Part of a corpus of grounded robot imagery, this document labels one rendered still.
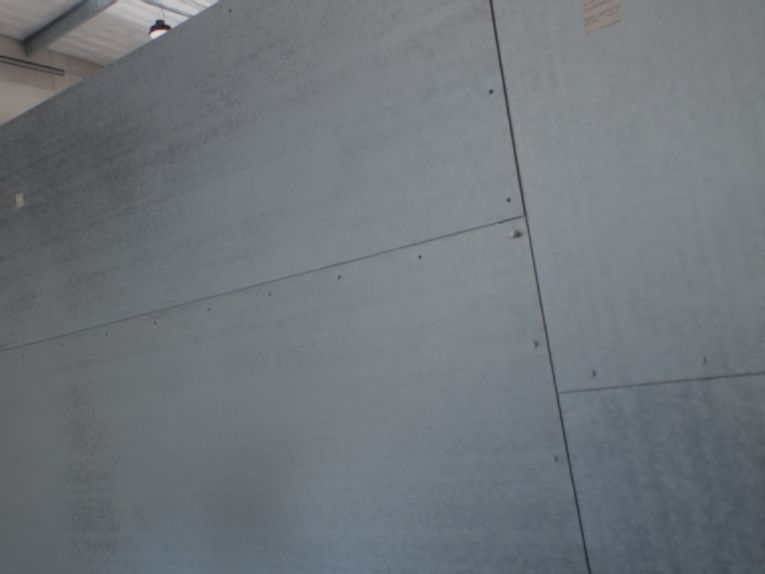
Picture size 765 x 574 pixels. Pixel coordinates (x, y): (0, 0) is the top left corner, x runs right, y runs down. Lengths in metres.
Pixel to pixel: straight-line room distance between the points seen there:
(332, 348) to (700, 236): 0.63
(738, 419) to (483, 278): 0.39
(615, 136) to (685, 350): 0.29
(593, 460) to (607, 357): 0.14
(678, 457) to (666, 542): 0.11
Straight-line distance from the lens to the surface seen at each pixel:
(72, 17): 12.75
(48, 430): 2.11
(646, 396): 1.13
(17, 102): 13.20
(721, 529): 1.13
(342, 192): 1.39
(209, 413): 1.64
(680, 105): 1.13
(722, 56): 1.12
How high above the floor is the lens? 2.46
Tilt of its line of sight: 6 degrees up
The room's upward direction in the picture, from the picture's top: 8 degrees counter-clockwise
